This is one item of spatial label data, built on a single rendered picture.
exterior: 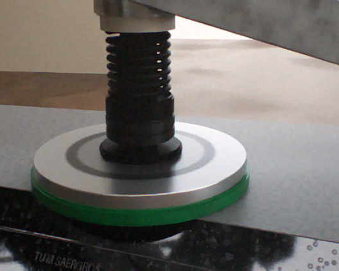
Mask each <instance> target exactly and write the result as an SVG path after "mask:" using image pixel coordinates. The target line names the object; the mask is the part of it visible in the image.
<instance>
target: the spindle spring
mask: <svg viewBox="0 0 339 271"><path fill-rule="evenodd" d="M170 38H171V33H170V32H169V31H162V32H157V35H154V36H148V37H129V38H120V36H119V35H114V36H110V37H107V38H106V39H105V41H106V43H107V44H109V46H107V49H106V51H107V52H108V53H110V54H108V55H107V61H109V62H110V63H109V64H107V68H108V69H109V70H110V71H108V74H107V75H108V78H109V79H110V80H108V86H109V87H110V88H109V89H108V94H109V95H111V96H112V97H116V98H120V99H146V98H151V97H157V96H160V95H163V94H171V92H170V90H171V86H172V85H171V84H170V81H171V79H172V78H171V76H170V73H171V67H170V64H171V62H172V61H171V60H170V58H169V56H170V55H171V50H170V49H169V48H170V47H171V45H172V44H171V42H170V41H169V40H168V39H170ZM154 43H157V44H159V45H154V46H144V47H132V48H124V47H120V46H132V45H149V44H154ZM152 52H160V53H158V54H151V55H139V56H121V54H146V53H152ZM156 61H161V62H158V63H154V64H150V65H138V66H121V64H140V63H151V62H156ZM159 69H161V70H159ZM152 70H158V71H157V72H151V73H146V74H121V73H122V72H147V71H152ZM160 78H162V79H160ZM155 79H157V81H153V82H149V83H133V84H126V83H121V82H122V81H123V82H138V81H150V80H155ZM149 88H157V89H154V90H147V91H141V92H123V91H122V90H143V89H149Z"/></svg>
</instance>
